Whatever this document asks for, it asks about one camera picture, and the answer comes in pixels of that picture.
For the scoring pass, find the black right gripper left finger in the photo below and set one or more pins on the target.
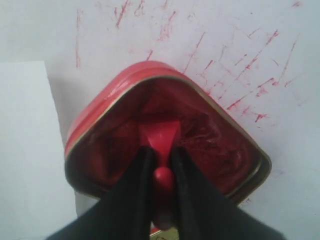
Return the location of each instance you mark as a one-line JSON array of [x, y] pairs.
[[124, 213]]

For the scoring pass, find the red plastic stamp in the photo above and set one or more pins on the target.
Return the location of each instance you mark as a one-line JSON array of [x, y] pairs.
[[161, 136]]

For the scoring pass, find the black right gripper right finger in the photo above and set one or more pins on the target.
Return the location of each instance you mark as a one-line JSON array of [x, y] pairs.
[[204, 213]]

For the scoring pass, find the red ink pad tin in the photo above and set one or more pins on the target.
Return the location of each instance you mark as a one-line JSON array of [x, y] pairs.
[[150, 103]]

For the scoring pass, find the white paper slip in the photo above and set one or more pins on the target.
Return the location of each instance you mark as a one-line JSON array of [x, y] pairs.
[[35, 198]]

